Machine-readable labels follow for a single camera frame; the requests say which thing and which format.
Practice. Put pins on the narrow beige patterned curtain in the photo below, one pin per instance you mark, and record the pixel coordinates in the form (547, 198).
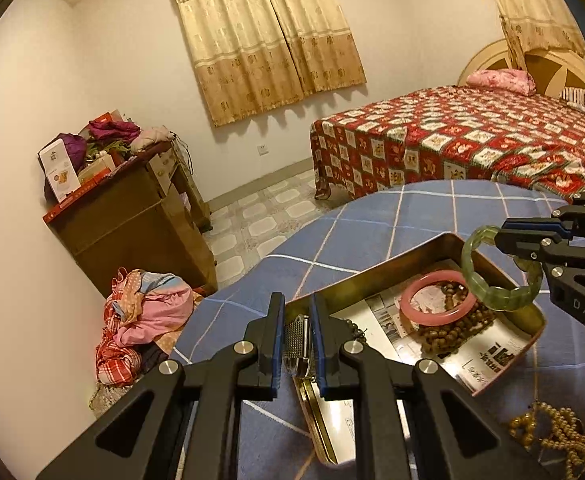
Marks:
(532, 5)

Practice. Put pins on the pink pillow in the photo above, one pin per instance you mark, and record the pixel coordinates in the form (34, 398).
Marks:
(502, 80)

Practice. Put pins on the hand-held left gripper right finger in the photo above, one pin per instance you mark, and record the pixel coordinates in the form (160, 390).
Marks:
(321, 360)

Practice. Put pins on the white upright carton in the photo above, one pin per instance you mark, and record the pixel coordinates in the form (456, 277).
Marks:
(57, 170)

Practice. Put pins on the pink metal tin box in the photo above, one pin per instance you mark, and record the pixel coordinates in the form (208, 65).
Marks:
(397, 270)

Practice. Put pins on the printed paper liner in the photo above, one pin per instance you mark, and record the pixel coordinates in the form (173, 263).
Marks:
(492, 355)

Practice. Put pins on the beige cloth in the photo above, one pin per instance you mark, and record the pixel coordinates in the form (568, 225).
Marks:
(152, 139)

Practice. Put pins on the blue checked tablecloth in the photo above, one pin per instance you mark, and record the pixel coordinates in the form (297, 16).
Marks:
(372, 220)

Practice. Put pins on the pink bangle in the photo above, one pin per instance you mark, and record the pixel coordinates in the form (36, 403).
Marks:
(410, 305)

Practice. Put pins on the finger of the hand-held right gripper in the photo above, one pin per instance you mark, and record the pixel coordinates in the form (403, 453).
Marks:
(532, 225)
(522, 249)

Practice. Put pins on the magenta cloth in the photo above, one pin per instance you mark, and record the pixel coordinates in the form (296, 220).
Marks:
(115, 130)

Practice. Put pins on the pile of colourful clothes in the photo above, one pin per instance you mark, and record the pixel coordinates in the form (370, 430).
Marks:
(142, 320)

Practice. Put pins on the wall socket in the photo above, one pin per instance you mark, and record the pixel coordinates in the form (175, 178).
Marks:
(262, 148)

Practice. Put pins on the red carton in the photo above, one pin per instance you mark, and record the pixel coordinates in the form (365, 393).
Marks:
(103, 116)

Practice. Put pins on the small beige box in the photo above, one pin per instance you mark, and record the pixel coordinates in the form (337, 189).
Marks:
(95, 167)

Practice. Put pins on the red patterned bedspread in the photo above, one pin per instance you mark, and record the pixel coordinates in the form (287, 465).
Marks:
(447, 135)

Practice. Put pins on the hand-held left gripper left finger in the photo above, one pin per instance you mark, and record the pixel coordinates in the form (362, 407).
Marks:
(277, 345)

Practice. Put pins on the grey speckled mat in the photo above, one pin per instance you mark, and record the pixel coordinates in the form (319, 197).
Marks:
(101, 397)

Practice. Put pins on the gold tin lid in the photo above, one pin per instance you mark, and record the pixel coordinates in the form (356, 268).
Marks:
(332, 425)

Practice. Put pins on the brown wooden desk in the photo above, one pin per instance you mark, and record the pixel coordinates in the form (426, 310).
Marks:
(122, 230)

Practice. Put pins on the wide beige patterned curtain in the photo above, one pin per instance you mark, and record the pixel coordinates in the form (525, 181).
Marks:
(262, 35)

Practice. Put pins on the purple bag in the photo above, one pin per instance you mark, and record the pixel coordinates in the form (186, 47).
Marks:
(75, 147)

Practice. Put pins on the flat red box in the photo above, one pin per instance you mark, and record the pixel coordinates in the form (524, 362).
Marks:
(72, 200)

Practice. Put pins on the wooden bed headboard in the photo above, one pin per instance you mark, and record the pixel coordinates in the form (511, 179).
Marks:
(547, 67)

